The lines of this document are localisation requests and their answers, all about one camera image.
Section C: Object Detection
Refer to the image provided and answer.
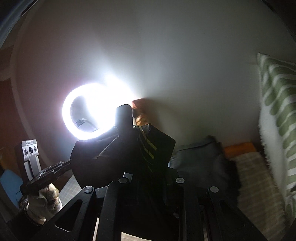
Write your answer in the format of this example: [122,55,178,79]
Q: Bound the blue chair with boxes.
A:
[1,170,23,208]

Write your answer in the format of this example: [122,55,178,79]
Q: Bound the bright ring light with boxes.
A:
[62,79,138,140]

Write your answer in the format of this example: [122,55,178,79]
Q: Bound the gloved left hand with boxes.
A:
[26,183,63,225]

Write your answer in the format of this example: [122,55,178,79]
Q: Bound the black pants with yellow print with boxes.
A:
[70,104,176,193]

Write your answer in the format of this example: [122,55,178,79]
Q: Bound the orange bed frame edge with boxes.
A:
[224,142,257,159]

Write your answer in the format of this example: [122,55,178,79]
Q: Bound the beige plaid bed cover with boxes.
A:
[59,151,287,241]

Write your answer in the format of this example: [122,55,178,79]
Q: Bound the green white patterned blanket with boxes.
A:
[257,53,295,225]

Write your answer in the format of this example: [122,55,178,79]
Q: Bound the stack of folded dark clothes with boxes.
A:
[169,136,242,206]

